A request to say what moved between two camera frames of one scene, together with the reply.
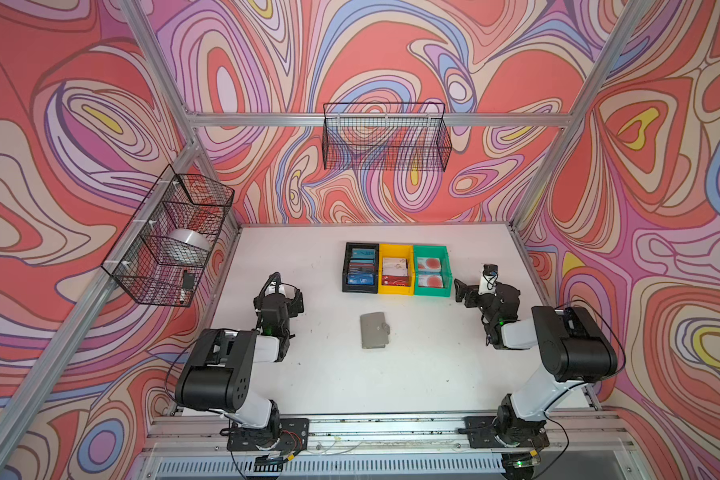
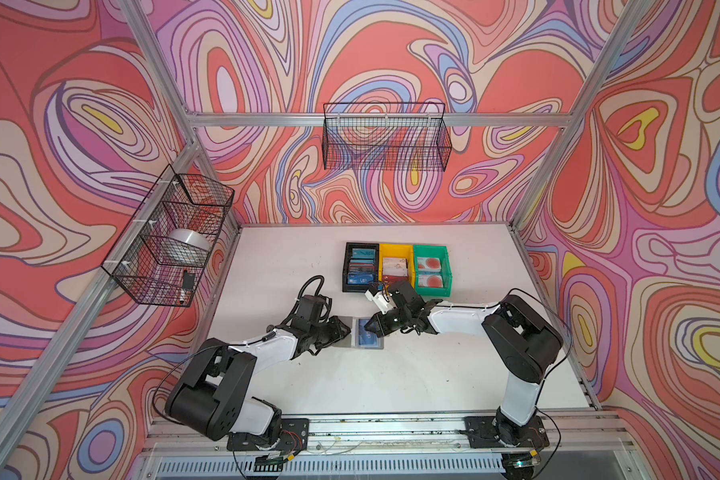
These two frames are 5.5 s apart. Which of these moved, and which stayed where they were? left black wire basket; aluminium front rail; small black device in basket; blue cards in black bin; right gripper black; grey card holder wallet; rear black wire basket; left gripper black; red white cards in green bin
Moved: left gripper black; grey card holder wallet; right gripper black
Stayed: red white cards in green bin; aluminium front rail; left black wire basket; blue cards in black bin; rear black wire basket; small black device in basket
